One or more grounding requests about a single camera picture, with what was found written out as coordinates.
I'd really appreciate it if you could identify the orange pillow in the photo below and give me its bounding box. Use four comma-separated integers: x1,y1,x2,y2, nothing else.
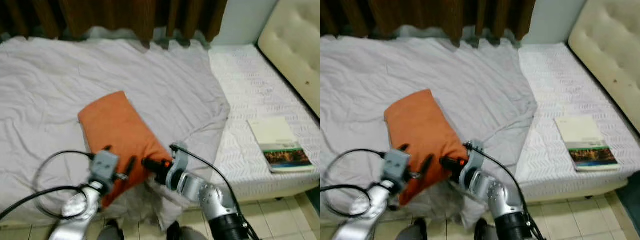
383,89,472,207
77,90,174,209

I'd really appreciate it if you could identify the white book with photo cover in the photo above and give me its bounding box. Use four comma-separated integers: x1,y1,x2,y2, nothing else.
246,116,317,174
554,115,620,173

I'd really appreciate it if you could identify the silver left robot leg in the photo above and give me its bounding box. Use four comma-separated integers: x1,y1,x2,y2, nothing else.
397,219,428,240
97,220,126,240

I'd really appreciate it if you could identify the silver robot leg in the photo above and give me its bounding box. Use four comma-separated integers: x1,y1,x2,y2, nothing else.
97,220,126,240
474,218,501,240
166,221,202,240
397,219,428,240

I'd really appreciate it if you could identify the silver right robot leg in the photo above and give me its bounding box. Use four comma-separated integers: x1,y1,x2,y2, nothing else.
474,218,501,240
166,221,202,240

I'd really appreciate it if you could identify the grey crumpled bedsheet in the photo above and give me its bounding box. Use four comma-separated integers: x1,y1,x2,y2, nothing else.
0,36,232,232
320,36,540,230

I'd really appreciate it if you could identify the white patterned mattress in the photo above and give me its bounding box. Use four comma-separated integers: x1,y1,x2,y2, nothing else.
206,44,321,202
516,42,640,202

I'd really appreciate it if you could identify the brown curtain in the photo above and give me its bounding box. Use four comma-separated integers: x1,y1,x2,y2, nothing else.
320,0,537,49
0,0,229,49

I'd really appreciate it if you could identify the beige tufted headboard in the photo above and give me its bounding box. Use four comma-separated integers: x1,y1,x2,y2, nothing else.
257,0,321,119
568,0,640,134

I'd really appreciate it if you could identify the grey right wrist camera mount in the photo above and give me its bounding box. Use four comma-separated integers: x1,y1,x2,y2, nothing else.
461,139,486,190
166,142,191,192

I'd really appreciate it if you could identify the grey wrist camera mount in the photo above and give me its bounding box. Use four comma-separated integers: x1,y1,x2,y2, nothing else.
381,148,412,190
461,139,486,190
166,142,191,192
89,149,120,190

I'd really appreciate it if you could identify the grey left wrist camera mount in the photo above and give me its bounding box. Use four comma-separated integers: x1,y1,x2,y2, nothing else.
89,149,120,190
381,148,412,190

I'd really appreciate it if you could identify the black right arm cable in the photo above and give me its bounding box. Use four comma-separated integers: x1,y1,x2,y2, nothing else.
463,141,546,240
169,143,261,240

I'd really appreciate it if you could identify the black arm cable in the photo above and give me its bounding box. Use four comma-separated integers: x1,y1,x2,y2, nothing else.
0,149,97,222
320,148,387,220
463,141,546,240
169,143,261,240

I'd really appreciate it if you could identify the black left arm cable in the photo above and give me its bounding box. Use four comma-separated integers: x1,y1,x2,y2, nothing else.
320,148,387,220
0,149,97,222

